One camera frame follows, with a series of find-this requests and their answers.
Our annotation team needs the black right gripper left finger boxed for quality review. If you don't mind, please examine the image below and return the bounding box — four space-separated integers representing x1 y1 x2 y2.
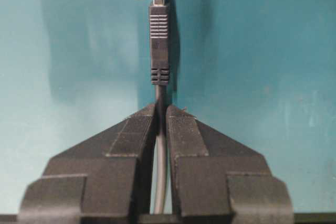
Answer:
18 104 156 223

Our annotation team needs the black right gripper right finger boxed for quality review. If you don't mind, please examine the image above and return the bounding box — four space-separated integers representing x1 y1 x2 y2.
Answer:
166 105 294 223

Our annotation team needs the black USB cable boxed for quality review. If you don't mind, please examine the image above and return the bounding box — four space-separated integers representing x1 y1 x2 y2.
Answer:
148 0 169 214

